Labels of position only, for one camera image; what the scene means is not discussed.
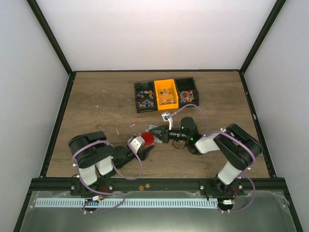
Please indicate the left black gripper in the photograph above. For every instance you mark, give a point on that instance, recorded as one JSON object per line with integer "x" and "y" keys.
{"x": 143, "y": 156}

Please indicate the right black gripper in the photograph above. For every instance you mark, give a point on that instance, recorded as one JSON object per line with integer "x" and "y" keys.
{"x": 162, "y": 130}

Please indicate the light blue slotted scoop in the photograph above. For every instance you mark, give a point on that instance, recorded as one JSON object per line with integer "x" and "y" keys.
{"x": 155, "y": 139}

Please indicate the red jar lid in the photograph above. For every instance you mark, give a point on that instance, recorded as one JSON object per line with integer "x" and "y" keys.
{"x": 148, "y": 138}

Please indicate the orange candy bin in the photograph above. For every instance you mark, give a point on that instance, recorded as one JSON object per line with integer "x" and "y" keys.
{"x": 166, "y": 94}

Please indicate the black candy bin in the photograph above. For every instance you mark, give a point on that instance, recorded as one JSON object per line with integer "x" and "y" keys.
{"x": 145, "y": 97}
{"x": 187, "y": 91}

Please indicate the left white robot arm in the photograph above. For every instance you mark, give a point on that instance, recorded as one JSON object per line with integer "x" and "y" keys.
{"x": 92, "y": 153}

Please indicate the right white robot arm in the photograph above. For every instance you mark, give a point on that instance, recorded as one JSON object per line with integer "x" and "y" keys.
{"x": 239, "y": 148}

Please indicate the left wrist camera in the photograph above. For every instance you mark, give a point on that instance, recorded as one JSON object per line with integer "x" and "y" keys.
{"x": 135, "y": 143}

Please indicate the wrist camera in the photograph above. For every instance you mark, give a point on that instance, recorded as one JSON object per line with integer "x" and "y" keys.
{"x": 135, "y": 143}
{"x": 166, "y": 116}

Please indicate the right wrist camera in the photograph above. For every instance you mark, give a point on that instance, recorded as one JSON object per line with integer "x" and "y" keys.
{"x": 166, "y": 116}

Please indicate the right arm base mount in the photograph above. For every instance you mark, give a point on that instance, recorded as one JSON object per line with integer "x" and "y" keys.
{"x": 215, "y": 188}

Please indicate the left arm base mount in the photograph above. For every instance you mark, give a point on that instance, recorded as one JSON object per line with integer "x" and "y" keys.
{"x": 99, "y": 187}

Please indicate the black aluminium frame rail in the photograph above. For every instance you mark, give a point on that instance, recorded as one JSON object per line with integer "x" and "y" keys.
{"x": 169, "y": 184}

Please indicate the light blue slotted cable duct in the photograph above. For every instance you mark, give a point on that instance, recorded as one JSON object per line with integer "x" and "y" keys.
{"x": 127, "y": 203}

